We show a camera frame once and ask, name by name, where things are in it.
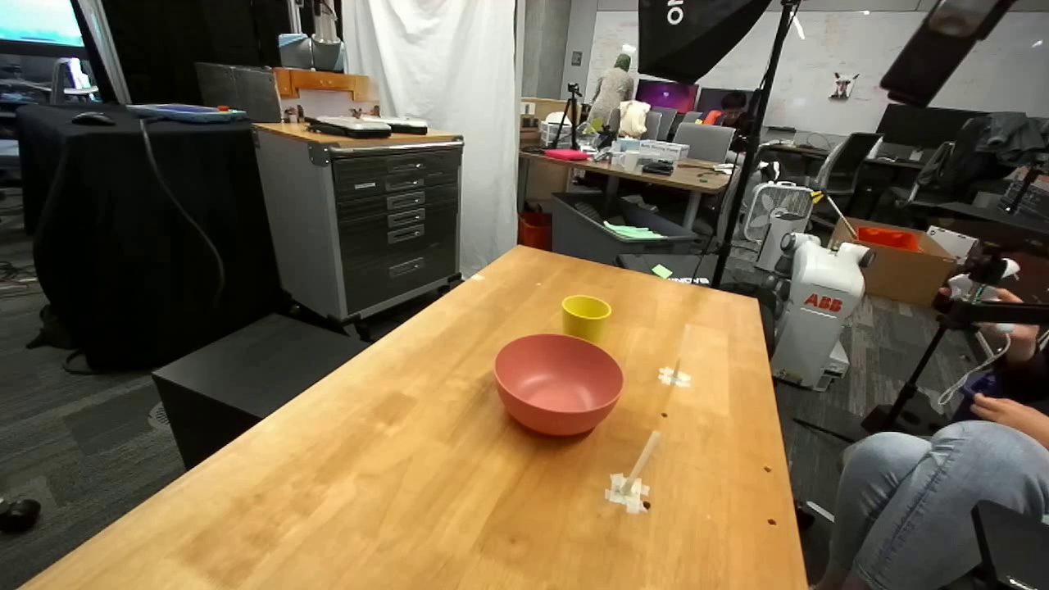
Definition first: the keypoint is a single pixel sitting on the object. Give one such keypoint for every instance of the yellow plastic cup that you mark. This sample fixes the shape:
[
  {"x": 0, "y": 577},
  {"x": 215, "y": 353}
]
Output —
[{"x": 584, "y": 316}]

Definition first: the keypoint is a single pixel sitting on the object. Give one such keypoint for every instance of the pink plastic bowl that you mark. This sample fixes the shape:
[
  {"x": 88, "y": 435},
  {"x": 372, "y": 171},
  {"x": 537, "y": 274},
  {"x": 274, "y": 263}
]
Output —
[{"x": 554, "y": 384}]

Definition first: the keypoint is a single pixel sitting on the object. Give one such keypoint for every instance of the white taped stick far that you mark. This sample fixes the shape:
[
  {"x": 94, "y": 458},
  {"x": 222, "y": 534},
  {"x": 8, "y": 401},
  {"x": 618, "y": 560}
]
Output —
[{"x": 676, "y": 375}]

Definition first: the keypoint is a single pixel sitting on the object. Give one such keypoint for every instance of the white taped stick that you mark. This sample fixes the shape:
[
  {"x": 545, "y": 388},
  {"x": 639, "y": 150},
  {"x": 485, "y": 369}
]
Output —
[
  {"x": 676, "y": 375},
  {"x": 627, "y": 491}
]

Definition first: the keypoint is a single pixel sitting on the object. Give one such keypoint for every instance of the grey metal drawer cabinet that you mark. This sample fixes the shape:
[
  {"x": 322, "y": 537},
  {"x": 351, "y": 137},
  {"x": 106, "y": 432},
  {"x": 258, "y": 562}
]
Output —
[{"x": 363, "y": 223}]

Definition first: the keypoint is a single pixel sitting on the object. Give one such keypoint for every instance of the white taped stick near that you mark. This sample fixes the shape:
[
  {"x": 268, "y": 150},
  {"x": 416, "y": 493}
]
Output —
[{"x": 627, "y": 491}]

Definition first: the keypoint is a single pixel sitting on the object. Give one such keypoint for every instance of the white hanging sheet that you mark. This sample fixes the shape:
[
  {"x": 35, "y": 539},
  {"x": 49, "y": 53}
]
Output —
[{"x": 452, "y": 64}]

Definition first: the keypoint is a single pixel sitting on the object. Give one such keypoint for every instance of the black low bench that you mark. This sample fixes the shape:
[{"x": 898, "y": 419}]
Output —
[{"x": 224, "y": 388}]

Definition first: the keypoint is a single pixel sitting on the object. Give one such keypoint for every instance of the cardboard box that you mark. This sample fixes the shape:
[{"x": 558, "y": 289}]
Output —
[{"x": 902, "y": 263}]

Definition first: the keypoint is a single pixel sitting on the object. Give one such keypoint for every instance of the black draped table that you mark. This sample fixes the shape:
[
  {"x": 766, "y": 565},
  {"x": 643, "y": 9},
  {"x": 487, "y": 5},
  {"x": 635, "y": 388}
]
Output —
[{"x": 150, "y": 239}]

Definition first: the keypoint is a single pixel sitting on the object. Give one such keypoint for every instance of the seated person in jeans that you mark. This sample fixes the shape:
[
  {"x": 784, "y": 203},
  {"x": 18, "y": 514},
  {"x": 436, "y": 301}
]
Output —
[{"x": 902, "y": 502}]

